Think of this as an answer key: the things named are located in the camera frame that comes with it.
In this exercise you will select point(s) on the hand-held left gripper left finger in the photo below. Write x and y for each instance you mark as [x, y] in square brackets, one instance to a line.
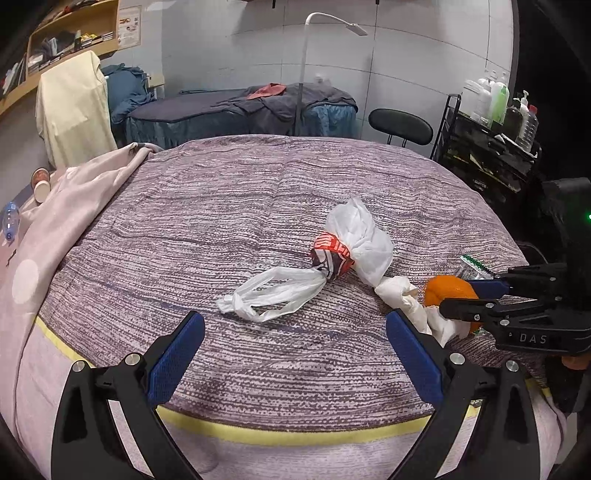
[178, 355]

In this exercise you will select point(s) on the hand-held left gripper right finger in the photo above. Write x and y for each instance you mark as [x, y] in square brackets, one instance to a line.
[413, 357]

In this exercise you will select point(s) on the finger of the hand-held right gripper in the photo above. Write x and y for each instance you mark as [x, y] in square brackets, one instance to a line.
[489, 287]
[466, 308]

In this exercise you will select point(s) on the orange fruit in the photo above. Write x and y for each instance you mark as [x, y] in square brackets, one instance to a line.
[450, 288]

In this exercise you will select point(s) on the white tissue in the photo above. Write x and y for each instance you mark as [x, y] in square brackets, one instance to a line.
[397, 291]

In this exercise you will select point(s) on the white plastic bag red print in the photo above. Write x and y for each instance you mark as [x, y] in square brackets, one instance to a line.
[364, 244]

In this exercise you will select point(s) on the clear wrapper green print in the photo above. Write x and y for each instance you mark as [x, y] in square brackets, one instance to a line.
[473, 267]

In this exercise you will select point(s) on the black cart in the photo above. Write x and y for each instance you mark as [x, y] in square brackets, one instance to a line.
[485, 166]

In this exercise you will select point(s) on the clear bottle red cap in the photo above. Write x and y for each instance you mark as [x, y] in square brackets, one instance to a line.
[527, 131]

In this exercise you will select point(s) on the clear pump bottle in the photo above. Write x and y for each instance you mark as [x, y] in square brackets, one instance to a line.
[519, 115]

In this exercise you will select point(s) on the purple striped blanket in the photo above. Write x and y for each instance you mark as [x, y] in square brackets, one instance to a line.
[207, 207]

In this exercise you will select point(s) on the green bottle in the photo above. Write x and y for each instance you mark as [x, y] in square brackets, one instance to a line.
[500, 99]

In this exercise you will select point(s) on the white jug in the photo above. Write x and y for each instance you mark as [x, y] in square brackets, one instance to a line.
[475, 101]

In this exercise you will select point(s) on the black chair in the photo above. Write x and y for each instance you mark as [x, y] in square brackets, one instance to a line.
[399, 124]

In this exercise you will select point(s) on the pink dotted blanket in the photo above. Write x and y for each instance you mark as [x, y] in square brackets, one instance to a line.
[27, 240]

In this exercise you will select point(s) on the clear blue water bottle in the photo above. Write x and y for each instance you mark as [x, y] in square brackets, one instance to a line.
[10, 221]

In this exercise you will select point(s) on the red paper cup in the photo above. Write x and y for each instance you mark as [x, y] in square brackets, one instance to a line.
[40, 176]

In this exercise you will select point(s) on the blue massage bed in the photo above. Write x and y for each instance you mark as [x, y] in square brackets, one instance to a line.
[161, 129]

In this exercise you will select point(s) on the grey blanket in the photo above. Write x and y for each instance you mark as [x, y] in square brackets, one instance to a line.
[277, 113]

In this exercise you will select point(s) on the cream cloth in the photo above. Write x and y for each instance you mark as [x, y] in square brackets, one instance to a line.
[74, 106]

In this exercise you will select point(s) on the blue cloth pile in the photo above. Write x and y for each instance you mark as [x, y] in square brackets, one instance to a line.
[127, 90]

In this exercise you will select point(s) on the red cloth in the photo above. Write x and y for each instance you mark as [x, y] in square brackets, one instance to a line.
[267, 91]

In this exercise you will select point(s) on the white floor lamp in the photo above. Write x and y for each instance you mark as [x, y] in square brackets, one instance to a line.
[302, 69]

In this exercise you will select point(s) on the wooden wall shelf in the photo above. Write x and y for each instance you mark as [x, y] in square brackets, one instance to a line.
[14, 99]

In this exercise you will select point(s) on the wall poster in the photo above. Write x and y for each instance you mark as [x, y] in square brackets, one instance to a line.
[129, 25]

